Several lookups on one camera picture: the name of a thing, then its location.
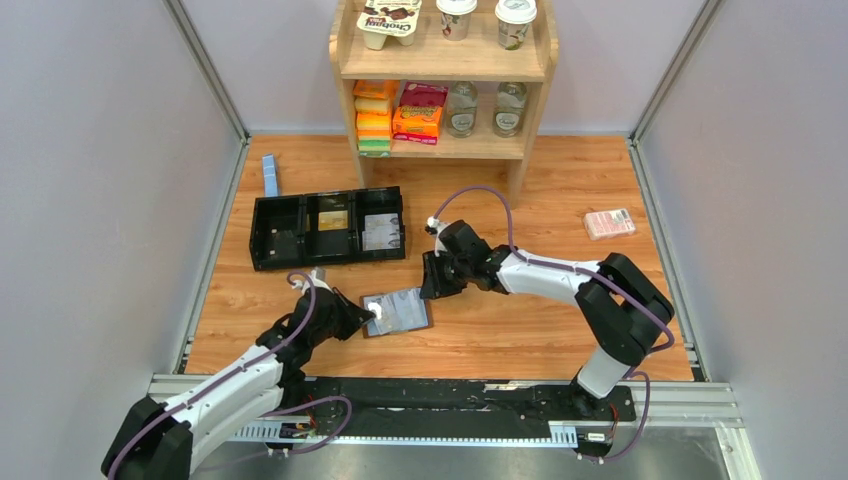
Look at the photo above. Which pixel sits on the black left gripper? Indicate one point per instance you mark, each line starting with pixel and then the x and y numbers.
pixel 354 317

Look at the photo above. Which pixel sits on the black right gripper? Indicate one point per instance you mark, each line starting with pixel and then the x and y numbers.
pixel 432 285

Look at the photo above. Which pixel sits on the brown leather card holder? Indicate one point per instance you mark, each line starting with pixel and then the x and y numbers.
pixel 397 312

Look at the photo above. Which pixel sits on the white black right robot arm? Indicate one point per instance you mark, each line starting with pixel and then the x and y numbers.
pixel 624 310

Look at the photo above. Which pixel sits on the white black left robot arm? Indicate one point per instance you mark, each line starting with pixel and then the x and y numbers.
pixel 170 439

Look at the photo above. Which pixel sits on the silver VIP card middle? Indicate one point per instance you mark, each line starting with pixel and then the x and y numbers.
pixel 381 239

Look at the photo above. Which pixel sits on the silver vip card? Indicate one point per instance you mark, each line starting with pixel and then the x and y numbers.
pixel 381 239
pixel 378 222

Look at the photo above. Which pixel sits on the silver VIP card top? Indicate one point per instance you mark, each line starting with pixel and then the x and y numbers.
pixel 378 222

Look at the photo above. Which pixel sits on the gold credit card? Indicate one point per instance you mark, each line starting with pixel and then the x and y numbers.
pixel 332 220

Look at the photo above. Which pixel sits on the pink wrapped card pack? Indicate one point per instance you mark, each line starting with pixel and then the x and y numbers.
pixel 608 224

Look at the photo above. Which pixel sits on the black three-compartment tray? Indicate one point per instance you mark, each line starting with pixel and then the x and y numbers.
pixel 284 231

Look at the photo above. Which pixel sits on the orange snack box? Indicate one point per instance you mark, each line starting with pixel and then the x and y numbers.
pixel 418 121

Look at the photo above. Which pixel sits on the left glass water bottle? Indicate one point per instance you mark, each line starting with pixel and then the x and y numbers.
pixel 461 109

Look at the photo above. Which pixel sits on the glass water bottle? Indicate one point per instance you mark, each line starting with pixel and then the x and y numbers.
pixel 461 109
pixel 509 110

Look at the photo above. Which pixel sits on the right glass water bottle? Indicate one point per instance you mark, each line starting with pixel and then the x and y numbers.
pixel 509 110

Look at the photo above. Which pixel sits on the blue plastic strip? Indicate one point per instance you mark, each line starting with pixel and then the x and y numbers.
pixel 270 176

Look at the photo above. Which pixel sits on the red snack box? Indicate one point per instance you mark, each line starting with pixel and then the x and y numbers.
pixel 418 94

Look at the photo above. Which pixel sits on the stack of colourful sponges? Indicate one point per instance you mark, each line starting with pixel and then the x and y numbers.
pixel 374 108

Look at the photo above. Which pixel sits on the left paper coffee cup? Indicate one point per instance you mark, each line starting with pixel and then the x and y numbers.
pixel 455 17

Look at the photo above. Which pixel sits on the paper coffee cup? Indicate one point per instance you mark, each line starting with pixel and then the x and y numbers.
pixel 515 18
pixel 455 17

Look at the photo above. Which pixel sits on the right paper coffee cup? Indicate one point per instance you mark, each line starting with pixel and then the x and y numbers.
pixel 515 18

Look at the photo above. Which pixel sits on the yogurt cup multipack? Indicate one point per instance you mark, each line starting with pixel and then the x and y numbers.
pixel 383 19

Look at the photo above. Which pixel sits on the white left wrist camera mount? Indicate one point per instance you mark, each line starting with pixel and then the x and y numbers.
pixel 316 277

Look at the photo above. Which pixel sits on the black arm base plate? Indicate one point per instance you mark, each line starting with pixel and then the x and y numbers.
pixel 450 408

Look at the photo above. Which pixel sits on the aluminium frame rail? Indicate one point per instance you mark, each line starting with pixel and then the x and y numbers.
pixel 710 407

